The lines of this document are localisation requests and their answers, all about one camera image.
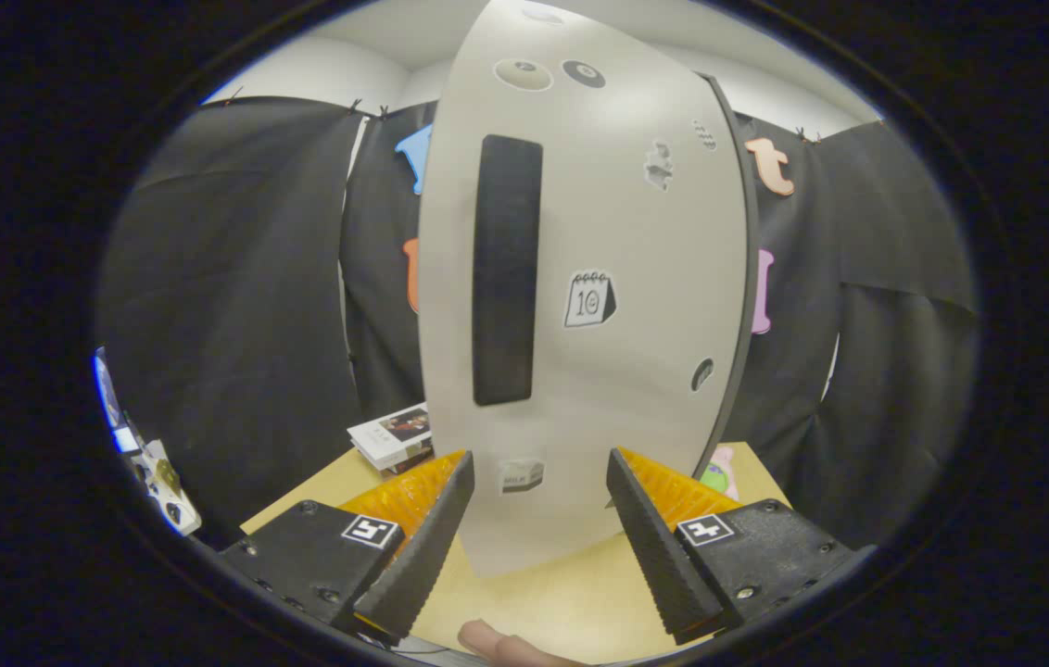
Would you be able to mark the green plush toy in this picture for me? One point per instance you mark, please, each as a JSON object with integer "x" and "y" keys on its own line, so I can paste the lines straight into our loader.
{"x": 717, "y": 477}

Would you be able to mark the blue white packet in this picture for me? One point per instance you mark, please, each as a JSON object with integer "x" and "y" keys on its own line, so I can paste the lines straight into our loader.
{"x": 109, "y": 398}

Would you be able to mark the white shoe cabinet door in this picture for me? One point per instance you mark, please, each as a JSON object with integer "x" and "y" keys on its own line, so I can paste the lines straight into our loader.
{"x": 599, "y": 213}

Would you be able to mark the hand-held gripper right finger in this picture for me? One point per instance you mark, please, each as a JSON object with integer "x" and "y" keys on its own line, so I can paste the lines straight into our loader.
{"x": 659, "y": 547}

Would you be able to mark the black backdrop cloth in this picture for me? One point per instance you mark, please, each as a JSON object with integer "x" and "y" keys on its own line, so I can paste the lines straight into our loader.
{"x": 237, "y": 278}

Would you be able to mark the grey shoe cabinet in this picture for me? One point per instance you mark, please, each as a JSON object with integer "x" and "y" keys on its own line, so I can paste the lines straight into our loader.
{"x": 752, "y": 269}

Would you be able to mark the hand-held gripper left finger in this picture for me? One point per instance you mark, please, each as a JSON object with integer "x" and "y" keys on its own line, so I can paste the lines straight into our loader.
{"x": 423, "y": 547}

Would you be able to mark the dark book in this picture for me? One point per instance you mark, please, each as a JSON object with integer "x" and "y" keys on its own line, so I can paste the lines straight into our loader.
{"x": 413, "y": 460}

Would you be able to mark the white patterned packet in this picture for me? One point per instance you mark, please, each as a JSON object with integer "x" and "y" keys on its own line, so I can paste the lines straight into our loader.
{"x": 168, "y": 486}

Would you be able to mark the white book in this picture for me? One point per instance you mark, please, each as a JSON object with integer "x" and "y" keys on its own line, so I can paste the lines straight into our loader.
{"x": 390, "y": 435}

